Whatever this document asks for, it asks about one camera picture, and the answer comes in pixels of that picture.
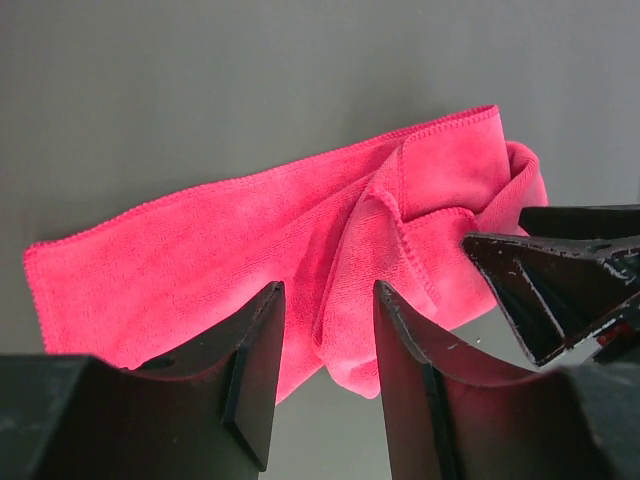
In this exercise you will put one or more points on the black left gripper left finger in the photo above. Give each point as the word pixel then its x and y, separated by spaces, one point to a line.
pixel 203 410

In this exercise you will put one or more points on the pink towel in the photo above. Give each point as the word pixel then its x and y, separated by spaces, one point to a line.
pixel 393 208

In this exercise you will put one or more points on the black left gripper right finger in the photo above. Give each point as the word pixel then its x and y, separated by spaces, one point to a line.
pixel 452 411

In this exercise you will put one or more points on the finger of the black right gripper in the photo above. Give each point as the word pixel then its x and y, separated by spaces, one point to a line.
pixel 581 223
pixel 559 293

